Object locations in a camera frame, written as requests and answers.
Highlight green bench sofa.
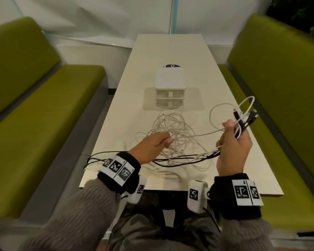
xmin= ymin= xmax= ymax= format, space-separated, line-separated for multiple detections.
xmin=0 ymin=17 xmax=106 ymax=220
xmin=218 ymin=13 xmax=314 ymax=230

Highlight white drawer box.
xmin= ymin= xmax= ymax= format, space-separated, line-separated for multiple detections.
xmin=154 ymin=68 xmax=186 ymax=107

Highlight bundle of black and white cables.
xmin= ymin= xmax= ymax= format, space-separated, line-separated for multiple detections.
xmin=193 ymin=96 xmax=256 ymax=160

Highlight beige table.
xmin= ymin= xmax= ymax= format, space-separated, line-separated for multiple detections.
xmin=79 ymin=33 xmax=284 ymax=198

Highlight person's right forearm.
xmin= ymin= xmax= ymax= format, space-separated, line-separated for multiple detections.
xmin=219 ymin=218 xmax=275 ymax=251

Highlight black left marker wristband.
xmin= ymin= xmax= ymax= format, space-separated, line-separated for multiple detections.
xmin=97 ymin=151 xmax=142 ymax=195

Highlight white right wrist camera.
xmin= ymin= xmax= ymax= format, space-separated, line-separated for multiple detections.
xmin=187 ymin=180 xmax=211 ymax=214

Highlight green leafy plant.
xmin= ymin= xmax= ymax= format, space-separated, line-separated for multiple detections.
xmin=267 ymin=0 xmax=314 ymax=41

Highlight person's camouflage trousers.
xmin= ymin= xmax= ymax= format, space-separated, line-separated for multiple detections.
xmin=107 ymin=192 xmax=223 ymax=251

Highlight black right marker wristband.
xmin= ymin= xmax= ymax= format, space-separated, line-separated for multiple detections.
xmin=209 ymin=173 xmax=264 ymax=220

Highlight person's left forearm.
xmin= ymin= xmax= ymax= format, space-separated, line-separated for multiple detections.
xmin=18 ymin=177 xmax=121 ymax=251

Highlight black marker wristband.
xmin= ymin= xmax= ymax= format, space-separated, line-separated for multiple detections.
xmin=97 ymin=151 xmax=142 ymax=195
xmin=209 ymin=173 xmax=264 ymax=220

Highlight light blue vertical strip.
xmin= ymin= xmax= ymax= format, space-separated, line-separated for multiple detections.
xmin=170 ymin=0 xmax=179 ymax=34

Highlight person's left hand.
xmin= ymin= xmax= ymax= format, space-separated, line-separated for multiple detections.
xmin=128 ymin=132 xmax=174 ymax=165

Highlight person's right hand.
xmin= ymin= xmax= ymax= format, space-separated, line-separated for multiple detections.
xmin=216 ymin=120 xmax=253 ymax=177

